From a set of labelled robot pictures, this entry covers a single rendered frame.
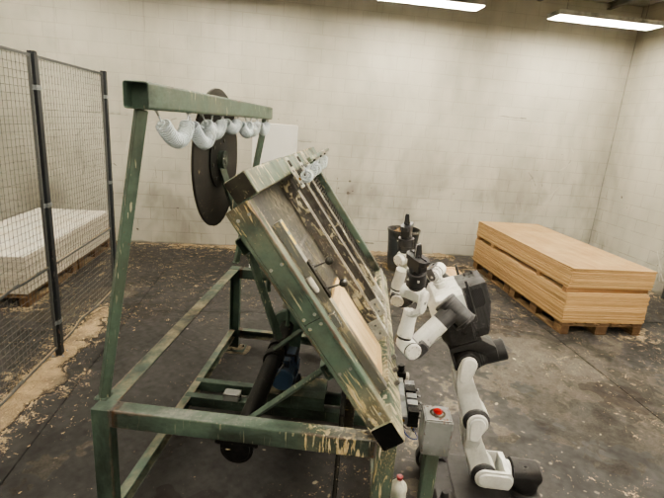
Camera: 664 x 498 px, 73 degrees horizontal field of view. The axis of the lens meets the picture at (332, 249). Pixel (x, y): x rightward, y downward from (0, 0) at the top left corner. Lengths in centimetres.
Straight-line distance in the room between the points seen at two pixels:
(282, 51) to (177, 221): 315
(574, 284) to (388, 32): 460
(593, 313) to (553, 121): 393
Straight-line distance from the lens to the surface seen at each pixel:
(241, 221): 179
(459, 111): 804
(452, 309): 216
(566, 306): 573
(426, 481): 231
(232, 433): 221
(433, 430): 211
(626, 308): 618
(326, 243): 256
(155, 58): 775
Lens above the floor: 210
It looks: 15 degrees down
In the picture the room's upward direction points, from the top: 4 degrees clockwise
